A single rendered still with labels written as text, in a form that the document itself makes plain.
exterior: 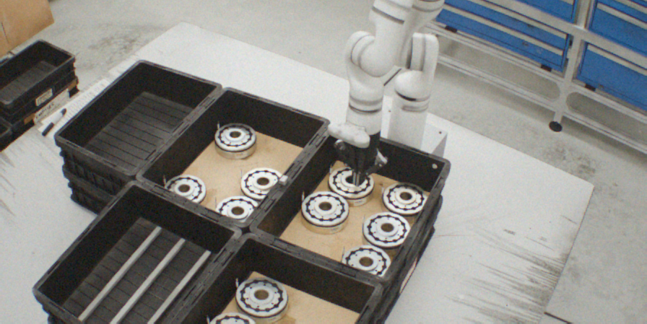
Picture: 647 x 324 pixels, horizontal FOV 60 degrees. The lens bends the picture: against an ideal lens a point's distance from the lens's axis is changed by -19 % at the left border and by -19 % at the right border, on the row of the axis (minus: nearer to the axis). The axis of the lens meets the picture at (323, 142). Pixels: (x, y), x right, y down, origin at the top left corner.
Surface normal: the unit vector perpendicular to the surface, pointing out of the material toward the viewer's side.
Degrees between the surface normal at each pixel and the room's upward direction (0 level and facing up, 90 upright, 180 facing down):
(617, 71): 90
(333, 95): 0
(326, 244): 0
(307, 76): 0
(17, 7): 74
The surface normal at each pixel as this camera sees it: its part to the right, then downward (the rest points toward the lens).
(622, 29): -0.53, 0.52
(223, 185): 0.04, -0.77
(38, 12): 0.82, 0.14
